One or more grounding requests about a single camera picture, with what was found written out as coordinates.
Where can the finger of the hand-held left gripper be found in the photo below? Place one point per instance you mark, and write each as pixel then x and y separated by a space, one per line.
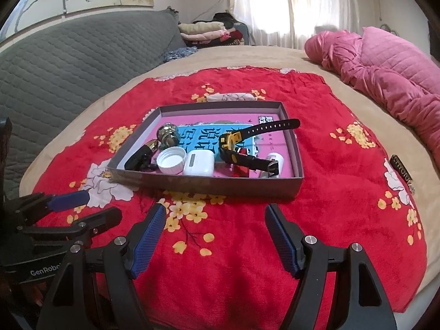
pixel 99 218
pixel 68 200

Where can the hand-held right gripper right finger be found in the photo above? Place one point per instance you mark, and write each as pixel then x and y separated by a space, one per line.
pixel 285 244

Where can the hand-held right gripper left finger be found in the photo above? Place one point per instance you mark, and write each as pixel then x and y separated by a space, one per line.
pixel 146 244

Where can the black hair claw clip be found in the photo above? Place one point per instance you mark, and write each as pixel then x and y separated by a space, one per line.
pixel 148 168

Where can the black rectangular device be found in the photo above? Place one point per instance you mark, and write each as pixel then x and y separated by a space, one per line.
pixel 137 158

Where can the grey cardboard box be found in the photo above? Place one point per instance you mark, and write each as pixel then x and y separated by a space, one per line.
pixel 206 187

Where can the white plastic lid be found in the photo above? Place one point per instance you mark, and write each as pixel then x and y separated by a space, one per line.
pixel 170 161

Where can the white earbuds case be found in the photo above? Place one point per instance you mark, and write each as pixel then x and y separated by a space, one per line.
pixel 199 165

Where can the black and yellow wristwatch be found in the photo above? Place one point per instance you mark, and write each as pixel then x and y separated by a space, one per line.
pixel 233 153

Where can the red floral blanket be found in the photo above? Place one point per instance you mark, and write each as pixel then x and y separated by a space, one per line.
pixel 240 240

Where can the small white bottle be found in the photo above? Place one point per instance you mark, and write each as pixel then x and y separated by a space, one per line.
pixel 280 160

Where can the brass metal knob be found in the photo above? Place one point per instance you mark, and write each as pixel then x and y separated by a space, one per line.
pixel 168 134

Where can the grey quilted headboard cover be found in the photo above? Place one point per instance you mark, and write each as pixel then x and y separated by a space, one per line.
pixel 68 75

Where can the dark blanket label tag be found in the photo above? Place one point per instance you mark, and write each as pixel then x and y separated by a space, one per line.
pixel 402 172

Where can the blue knitted cloth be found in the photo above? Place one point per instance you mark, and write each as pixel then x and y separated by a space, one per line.
pixel 178 54

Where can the beige bed sheet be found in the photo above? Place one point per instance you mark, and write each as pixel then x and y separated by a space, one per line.
pixel 343 65

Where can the pink quilt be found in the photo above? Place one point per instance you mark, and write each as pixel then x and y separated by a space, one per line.
pixel 378 65

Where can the stack of folded clothes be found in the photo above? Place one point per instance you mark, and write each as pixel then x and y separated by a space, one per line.
pixel 206 32

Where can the black bag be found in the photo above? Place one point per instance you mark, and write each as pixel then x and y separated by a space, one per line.
pixel 223 17

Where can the white curtain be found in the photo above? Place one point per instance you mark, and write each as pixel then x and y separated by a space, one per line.
pixel 292 7

